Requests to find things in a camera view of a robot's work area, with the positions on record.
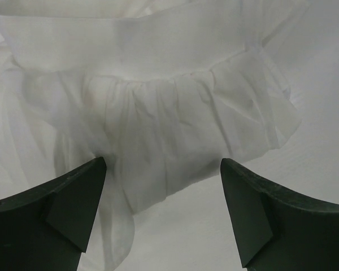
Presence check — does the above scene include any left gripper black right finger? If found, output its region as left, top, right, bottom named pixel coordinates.
left=220, top=159, right=339, bottom=271

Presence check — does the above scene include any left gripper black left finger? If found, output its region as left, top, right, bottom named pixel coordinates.
left=0, top=158, right=106, bottom=271

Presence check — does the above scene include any white pleated skirt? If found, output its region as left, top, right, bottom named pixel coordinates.
left=0, top=1, right=307, bottom=270

